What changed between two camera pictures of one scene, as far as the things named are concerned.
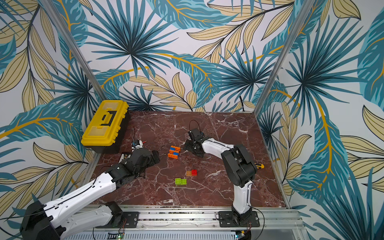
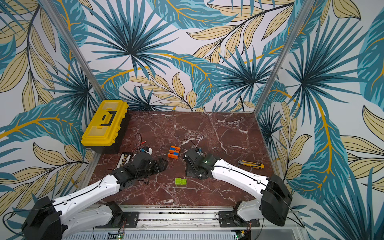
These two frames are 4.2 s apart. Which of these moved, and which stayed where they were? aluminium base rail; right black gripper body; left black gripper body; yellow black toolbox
Moved: right black gripper body; left black gripper body
Stayed: aluminium base rail; yellow black toolbox
